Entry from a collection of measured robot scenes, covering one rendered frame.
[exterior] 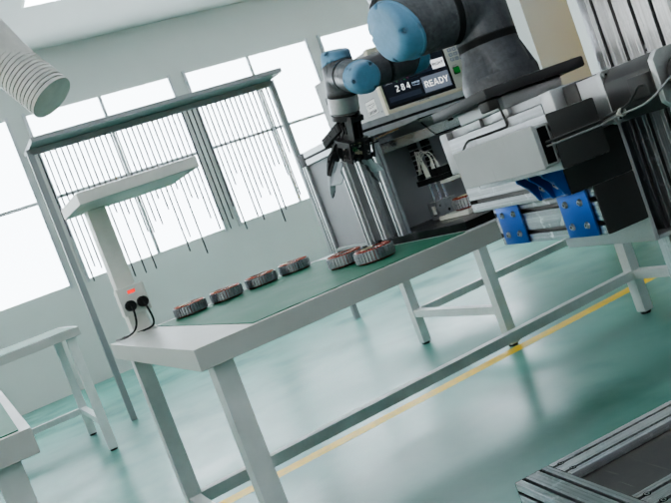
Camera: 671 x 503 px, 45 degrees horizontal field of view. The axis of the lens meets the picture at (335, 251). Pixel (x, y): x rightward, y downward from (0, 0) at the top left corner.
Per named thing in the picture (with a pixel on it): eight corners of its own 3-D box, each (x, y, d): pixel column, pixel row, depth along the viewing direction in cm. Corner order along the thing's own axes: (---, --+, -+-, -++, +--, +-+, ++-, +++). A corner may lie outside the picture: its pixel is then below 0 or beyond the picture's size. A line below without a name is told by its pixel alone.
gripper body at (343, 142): (351, 167, 197) (342, 119, 193) (333, 163, 204) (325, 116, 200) (377, 159, 200) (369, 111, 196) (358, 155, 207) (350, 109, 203)
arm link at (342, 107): (321, 99, 199) (348, 91, 202) (325, 117, 200) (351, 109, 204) (336, 100, 192) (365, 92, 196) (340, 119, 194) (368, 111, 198)
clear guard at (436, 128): (504, 110, 224) (496, 90, 224) (435, 135, 214) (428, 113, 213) (440, 136, 253) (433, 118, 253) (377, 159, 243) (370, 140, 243)
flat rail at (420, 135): (534, 100, 261) (531, 91, 261) (377, 156, 235) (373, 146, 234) (532, 101, 262) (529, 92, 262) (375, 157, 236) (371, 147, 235)
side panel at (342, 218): (380, 247, 251) (345, 149, 249) (373, 250, 250) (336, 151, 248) (342, 254, 277) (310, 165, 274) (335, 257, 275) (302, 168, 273)
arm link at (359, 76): (391, 51, 182) (369, 50, 192) (347, 65, 179) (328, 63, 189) (398, 85, 185) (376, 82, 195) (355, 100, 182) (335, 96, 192)
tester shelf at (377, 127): (534, 81, 262) (529, 67, 262) (360, 140, 233) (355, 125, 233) (457, 114, 302) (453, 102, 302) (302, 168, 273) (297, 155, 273)
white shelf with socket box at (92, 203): (249, 296, 247) (195, 155, 244) (134, 344, 231) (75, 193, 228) (216, 300, 278) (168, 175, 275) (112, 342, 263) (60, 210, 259)
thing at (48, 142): (374, 316, 596) (283, 66, 583) (139, 424, 517) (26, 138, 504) (345, 317, 641) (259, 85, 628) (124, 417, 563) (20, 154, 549)
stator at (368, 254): (404, 250, 214) (399, 237, 214) (372, 263, 208) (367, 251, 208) (380, 254, 223) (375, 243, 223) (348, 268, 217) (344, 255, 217)
